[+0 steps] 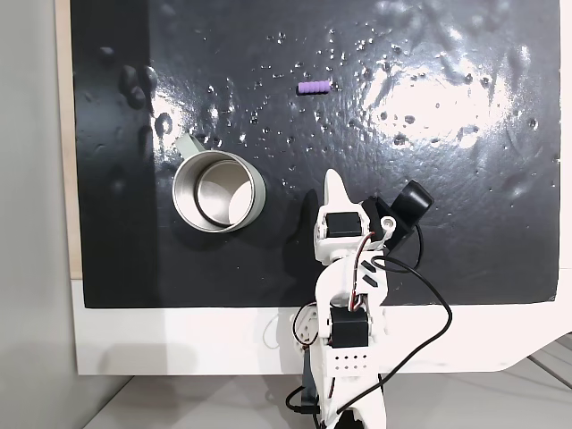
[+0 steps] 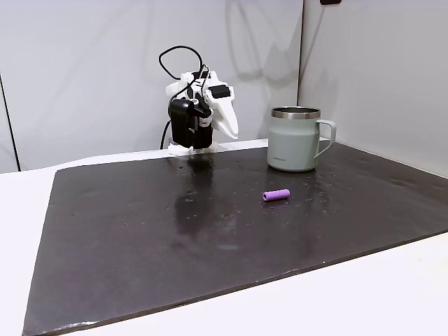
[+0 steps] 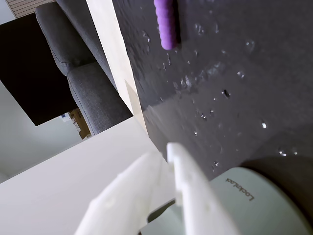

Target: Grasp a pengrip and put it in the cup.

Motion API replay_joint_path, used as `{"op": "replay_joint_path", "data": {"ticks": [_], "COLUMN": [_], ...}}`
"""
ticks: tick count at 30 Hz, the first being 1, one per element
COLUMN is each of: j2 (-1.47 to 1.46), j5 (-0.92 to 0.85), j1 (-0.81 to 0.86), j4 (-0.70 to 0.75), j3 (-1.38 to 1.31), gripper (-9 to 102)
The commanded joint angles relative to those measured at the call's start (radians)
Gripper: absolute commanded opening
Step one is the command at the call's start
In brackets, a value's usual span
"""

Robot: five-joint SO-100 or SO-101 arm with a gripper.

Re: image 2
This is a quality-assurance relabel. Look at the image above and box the purple pen grip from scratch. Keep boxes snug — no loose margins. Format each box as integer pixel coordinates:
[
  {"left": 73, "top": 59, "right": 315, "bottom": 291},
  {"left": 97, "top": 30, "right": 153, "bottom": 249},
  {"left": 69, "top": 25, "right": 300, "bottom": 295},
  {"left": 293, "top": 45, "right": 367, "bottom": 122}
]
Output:
[{"left": 262, "top": 188, "right": 291, "bottom": 204}]

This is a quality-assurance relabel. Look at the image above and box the pale green steel mug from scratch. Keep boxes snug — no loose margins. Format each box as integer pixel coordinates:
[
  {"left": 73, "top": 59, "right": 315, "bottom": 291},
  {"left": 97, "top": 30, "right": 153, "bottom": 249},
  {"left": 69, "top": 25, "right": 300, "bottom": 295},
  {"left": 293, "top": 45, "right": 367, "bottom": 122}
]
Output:
[{"left": 267, "top": 106, "right": 338, "bottom": 173}]

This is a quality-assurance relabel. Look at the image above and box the black table mat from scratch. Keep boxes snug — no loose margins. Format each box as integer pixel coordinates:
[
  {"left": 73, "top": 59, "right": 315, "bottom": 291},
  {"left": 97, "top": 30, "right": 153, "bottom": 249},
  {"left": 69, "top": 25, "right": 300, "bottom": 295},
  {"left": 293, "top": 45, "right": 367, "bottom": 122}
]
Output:
[{"left": 21, "top": 141, "right": 448, "bottom": 336}]

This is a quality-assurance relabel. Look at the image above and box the black camera box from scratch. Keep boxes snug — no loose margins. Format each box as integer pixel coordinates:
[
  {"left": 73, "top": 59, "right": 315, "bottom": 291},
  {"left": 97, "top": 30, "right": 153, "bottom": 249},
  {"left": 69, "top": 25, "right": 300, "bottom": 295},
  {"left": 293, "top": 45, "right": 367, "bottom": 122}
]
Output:
[{"left": 169, "top": 98, "right": 197, "bottom": 148}]

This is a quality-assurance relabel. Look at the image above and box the black power cable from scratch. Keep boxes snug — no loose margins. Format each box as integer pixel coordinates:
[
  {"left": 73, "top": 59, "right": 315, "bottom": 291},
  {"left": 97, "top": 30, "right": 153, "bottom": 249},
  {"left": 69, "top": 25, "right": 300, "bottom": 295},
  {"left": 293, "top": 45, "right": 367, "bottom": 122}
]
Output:
[{"left": 160, "top": 120, "right": 172, "bottom": 151}]

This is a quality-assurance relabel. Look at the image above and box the black camera cable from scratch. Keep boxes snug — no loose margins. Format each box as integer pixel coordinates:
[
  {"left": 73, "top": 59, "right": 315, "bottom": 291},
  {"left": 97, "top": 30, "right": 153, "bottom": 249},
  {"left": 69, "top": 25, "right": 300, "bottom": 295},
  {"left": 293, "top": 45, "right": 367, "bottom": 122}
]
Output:
[{"left": 157, "top": 45, "right": 213, "bottom": 103}]

